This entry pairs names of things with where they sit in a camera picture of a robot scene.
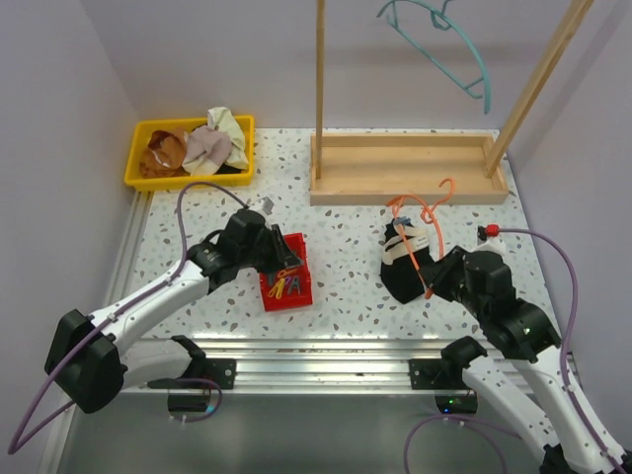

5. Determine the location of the wooden rack post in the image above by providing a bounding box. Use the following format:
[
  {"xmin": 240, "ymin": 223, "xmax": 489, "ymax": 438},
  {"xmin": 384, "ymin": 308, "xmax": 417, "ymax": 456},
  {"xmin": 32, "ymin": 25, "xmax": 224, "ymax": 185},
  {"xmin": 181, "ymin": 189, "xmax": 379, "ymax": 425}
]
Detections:
[
  {"xmin": 314, "ymin": 0, "xmax": 326, "ymax": 180},
  {"xmin": 484, "ymin": 0, "xmax": 593, "ymax": 178}
]

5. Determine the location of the left wooden rack post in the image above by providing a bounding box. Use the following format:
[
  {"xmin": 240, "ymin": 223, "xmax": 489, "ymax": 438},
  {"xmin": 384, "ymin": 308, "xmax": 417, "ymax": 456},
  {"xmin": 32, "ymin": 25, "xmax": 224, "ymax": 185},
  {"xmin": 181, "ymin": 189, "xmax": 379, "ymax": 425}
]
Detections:
[{"xmin": 314, "ymin": 0, "xmax": 326, "ymax": 180}]

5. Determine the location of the brown orange underwear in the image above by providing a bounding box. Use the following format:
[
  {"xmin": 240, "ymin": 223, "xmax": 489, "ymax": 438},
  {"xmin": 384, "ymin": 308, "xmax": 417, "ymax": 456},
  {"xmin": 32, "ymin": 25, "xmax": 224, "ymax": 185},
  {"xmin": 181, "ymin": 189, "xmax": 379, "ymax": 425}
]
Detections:
[{"xmin": 139, "ymin": 128, "xmax": 188, "ymax": 179}]

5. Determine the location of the blue clothespin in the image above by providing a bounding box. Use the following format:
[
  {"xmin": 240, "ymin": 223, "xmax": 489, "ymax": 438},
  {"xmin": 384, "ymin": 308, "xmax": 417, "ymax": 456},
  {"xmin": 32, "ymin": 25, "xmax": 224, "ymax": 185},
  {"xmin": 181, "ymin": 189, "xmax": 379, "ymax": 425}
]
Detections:
[{"xmin": 392, "ymin": 216, "xmax": 412, "ymax": 226}]

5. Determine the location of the red plastic bin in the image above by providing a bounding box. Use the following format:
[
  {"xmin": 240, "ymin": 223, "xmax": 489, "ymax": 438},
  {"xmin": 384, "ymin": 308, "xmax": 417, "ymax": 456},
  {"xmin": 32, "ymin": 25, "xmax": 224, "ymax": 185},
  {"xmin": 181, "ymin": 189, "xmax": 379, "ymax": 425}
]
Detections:
[{"xmin": 260, "ymin": 233, "xmax": 313, "ymax": 312}]

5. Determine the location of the orange plastic hanger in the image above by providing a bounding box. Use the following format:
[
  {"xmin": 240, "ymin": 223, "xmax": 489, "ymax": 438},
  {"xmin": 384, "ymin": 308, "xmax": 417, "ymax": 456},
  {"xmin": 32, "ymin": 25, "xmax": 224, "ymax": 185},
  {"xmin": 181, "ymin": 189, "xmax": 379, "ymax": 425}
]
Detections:
[{"xmin": 386, "ymin": 178, "xmax": 455, "ymax": 299}]

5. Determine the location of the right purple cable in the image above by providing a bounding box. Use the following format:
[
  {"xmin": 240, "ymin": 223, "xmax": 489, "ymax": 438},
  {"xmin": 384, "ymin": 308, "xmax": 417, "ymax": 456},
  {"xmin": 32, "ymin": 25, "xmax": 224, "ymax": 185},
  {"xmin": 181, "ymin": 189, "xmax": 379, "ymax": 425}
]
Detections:
[{"xmin": 402, "ymin": 225, "xmax": 632, "ymax": 474}]

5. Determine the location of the black underwear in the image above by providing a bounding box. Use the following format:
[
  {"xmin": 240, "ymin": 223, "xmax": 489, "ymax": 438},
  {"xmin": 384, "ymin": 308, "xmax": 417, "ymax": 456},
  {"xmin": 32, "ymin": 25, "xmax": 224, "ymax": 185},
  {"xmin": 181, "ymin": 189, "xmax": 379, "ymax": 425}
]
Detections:
[{"xmin": 380, "ymin": 218, "xmax": 434, "ymax": 304}]

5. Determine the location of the wooden rack base tray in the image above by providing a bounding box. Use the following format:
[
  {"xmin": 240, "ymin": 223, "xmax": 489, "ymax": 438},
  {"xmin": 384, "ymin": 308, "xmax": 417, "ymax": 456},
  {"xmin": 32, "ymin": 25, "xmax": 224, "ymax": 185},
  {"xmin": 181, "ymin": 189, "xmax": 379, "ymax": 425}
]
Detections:
[{"xmin": 310, "ymin": 132, "xmax": 509, "ymax": 205}]

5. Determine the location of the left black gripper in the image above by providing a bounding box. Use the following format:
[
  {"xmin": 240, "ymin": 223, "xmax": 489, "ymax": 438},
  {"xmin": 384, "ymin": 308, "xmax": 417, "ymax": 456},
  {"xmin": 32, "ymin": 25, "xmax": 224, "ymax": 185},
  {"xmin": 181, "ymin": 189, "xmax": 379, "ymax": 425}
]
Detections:
[{"xmin": 238, "ymin": 224, "xmax": 299, "ymax": 275}]

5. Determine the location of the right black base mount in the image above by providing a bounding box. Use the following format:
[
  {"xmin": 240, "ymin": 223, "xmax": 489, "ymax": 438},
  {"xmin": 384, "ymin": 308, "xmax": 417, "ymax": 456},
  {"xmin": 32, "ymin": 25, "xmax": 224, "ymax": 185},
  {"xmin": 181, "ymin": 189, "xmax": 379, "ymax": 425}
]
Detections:
[{"xmin": 408, "ymin": 358, "xmax": 468, "ymax": 391}]

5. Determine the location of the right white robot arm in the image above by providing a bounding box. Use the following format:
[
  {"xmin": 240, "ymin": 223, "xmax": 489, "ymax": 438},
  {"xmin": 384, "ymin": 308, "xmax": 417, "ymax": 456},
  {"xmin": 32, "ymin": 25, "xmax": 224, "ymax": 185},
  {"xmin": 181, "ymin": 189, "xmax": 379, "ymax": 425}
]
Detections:
[{"xmin": 419, "ymin": 247, "xmax": 631, "ymax": 473}]

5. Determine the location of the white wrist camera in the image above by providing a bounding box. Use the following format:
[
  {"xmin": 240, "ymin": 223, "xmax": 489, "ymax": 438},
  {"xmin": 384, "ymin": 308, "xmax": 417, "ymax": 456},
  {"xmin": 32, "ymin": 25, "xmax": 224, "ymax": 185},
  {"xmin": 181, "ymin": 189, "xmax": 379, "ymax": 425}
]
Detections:
[
  {"xmin": 247, "ymin": 197, "xmax": 275, "ymax": 217},
  {"xmin": 476, "ymin": 224, "xmax": 507, "ymax": 256}
]

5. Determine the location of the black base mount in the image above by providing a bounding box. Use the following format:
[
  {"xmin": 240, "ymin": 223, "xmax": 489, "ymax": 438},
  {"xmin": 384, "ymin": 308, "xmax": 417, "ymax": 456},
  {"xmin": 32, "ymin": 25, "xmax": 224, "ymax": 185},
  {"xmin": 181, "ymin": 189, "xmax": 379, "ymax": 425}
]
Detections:
[
  {"xmin": 146, "ymin": 355, "xmax": 237, "ymax": 392},
  {"xmin": 408, "ymin": 358, "xmax": 468, "ymax": 391}
]

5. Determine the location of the grey clothespin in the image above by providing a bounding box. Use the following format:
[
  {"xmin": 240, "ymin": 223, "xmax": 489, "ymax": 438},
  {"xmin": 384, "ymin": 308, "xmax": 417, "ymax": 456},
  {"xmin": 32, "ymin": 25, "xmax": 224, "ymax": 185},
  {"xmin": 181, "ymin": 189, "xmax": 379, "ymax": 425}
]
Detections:
[{"xmin": 286, "ymin": 276, "xmax": 301, "ymax": 295}]

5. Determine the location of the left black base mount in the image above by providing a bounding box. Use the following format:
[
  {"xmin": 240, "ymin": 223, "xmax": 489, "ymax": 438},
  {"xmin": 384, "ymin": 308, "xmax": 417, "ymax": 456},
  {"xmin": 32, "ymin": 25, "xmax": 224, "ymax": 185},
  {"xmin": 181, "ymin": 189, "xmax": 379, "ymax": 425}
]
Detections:
[{"xmin": 146, "ymin": 355, "xmax": 237, "ymax": 392}]

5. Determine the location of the teal plastic hanger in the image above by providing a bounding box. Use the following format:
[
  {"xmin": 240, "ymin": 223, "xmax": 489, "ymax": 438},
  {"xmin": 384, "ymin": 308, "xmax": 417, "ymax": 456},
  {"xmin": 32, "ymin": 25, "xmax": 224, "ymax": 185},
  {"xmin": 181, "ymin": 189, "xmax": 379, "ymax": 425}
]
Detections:
[{"xmin": 376, "ymin": 0, "xmax": 492, "ymax": 115}]

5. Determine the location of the aluminium rail frame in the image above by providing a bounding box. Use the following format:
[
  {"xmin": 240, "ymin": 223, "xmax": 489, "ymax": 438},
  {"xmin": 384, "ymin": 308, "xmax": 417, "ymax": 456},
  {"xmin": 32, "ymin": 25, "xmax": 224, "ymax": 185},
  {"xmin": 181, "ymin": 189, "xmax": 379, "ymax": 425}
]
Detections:
[{"xmin": 61, "ymin": 187, "xmax": 549, "ymax": 396}]

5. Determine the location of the yellow clothespin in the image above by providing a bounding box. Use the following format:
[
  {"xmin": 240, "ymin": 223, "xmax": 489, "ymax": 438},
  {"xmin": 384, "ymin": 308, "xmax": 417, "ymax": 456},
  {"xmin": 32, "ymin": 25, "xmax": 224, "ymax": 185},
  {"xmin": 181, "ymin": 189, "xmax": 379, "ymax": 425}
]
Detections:
[{"xmin": 268, "ymin": 279, "xmax": 284, "ymax": 299}]

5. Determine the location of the yellow plastic tray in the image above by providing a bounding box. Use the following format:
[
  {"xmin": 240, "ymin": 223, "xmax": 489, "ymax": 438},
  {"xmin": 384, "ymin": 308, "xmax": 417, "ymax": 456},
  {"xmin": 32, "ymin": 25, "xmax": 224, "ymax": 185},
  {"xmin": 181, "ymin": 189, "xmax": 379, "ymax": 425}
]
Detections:
[{"xmin": 123, "ymin": 115, "xmax": 255, "ymax": 192}]

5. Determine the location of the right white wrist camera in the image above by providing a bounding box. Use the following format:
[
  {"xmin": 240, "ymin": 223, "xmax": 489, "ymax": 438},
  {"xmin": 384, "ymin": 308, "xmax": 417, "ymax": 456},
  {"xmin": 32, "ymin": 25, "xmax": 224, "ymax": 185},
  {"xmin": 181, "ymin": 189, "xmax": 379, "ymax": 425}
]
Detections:
[{"xmin": 476, "ymin": 224, "xmax": 507, "ymax": 256}]

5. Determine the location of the right wooden rack post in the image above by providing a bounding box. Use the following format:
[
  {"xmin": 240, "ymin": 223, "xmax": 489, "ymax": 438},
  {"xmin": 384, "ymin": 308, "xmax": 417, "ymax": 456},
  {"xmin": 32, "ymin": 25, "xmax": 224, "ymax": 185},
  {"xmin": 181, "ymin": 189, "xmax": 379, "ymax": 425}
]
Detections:
[{"xmin": 484, "ymin": 0, "xmax": 593, "ymax": 178}]

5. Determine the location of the pale green cloth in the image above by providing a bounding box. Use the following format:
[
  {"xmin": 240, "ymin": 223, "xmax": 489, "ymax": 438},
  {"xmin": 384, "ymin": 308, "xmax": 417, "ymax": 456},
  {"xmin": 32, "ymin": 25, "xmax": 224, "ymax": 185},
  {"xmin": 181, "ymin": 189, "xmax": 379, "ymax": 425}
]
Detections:
[{"xmin": 207, "ymin": 107, "xmax": 248, "ymax": 171}]

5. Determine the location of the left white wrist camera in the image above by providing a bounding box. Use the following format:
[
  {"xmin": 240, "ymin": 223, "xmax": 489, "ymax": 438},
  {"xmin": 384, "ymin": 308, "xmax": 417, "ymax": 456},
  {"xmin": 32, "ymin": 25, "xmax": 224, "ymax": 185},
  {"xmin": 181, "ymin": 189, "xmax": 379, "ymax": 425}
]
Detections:
[{"xmin": 247, "ymin": 197, "xmax": 275, "ymax": 217}]

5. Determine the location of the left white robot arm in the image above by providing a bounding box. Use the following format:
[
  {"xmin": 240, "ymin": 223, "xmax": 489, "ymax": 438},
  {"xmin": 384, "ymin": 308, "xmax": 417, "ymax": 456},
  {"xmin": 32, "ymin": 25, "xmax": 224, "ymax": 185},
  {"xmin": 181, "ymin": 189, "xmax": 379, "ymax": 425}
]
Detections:
[{"xmin": 44, "ymin": 208, "xmax": 303, "ymax": 414}]

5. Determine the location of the orange clothespin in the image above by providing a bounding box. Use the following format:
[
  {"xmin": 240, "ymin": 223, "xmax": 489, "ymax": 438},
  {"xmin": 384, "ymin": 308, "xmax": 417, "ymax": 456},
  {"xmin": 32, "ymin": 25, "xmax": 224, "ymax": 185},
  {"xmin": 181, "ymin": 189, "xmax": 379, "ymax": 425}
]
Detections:
[{"xmin": 276, "ymin": 268, "xmax": 298, "ymax": 278}]

